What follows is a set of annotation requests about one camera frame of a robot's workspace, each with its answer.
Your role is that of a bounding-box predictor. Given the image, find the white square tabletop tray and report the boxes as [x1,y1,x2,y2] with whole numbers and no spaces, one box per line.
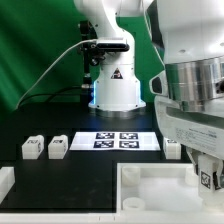
[116,163,224,215]

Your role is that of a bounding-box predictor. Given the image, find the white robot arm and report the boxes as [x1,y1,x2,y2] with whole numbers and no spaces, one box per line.
[73,0,224,190]

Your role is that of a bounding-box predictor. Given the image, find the black cable on table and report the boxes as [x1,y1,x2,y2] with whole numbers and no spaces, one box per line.
[18,86,93,108]

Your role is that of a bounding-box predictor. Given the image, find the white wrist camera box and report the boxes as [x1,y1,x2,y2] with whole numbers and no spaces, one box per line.
[149,71,168,96]

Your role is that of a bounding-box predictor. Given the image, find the black camera on stand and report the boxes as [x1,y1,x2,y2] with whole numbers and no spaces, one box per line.
[77,19,131,101]

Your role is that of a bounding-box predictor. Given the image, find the white sheet with tags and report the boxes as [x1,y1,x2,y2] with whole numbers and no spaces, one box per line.
[70,131,160,151]

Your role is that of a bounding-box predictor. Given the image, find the grey cable to camera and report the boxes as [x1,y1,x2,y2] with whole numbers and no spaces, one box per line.
[14,38,98,111]

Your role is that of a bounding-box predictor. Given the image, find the white left fence block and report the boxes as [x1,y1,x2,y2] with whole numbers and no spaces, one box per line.
[0,167,15,204]

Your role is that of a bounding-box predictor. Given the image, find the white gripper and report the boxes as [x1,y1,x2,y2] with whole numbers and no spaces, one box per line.
[154,96,224,190]

